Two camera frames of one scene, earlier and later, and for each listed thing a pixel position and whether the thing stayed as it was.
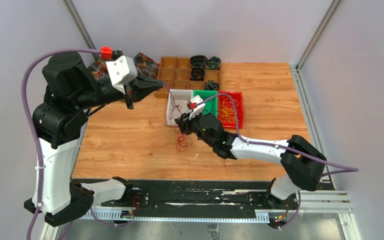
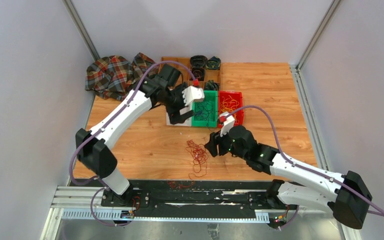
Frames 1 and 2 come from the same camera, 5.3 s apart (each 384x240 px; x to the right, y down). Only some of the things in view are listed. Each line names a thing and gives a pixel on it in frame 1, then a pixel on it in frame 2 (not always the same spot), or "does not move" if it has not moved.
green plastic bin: x=211 y=106 does not move
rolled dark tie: x=198 y=61 does not move
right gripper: x=184 y=123 -> x=211 y=145
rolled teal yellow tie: x=213 y=63 does not move
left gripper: x=139 y=87 -> x=175 y=117
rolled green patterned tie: x=210 y=85 does not move
